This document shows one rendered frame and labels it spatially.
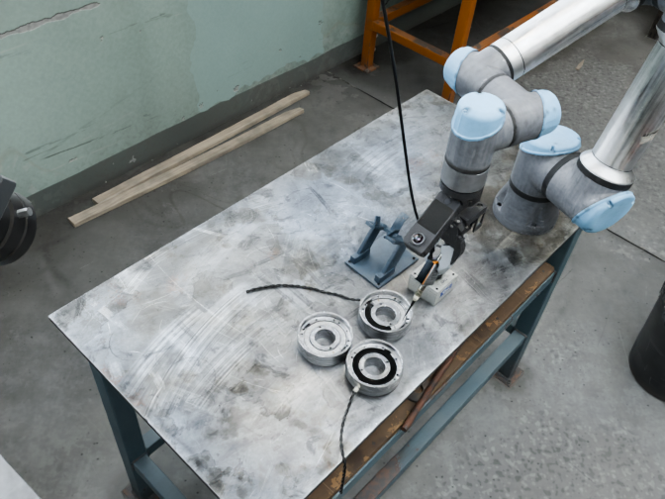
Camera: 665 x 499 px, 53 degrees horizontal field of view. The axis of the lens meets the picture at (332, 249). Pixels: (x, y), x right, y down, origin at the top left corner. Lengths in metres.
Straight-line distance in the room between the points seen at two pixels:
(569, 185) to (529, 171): 0.10
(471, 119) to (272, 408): 0.59
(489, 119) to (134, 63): 1.89
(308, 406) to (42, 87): 1.69
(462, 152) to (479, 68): 0.18
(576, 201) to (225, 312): 0.74
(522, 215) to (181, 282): 0.76
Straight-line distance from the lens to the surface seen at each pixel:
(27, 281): 2.58
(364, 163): 1.67
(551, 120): 1.14
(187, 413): 1.21
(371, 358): 1.24
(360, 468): 1.46
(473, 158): 1.07
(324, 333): 1.28
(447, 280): 1.36
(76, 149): 2.74
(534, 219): 1.57
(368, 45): 3.54
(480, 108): 1.04
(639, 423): 2.40
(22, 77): 2.51
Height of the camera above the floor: 1.84
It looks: 46 degrees down
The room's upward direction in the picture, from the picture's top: 6 degrees clockwise
